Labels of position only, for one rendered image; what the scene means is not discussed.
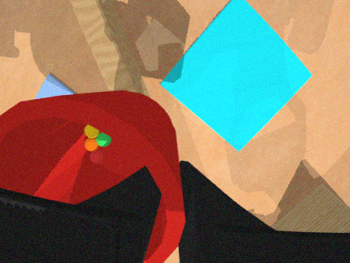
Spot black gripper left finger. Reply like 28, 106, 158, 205
0, 166, 162, 263

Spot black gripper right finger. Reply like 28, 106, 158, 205
178, 160, 350, 263

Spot green marble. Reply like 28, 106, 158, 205
96, 132, 112, 147

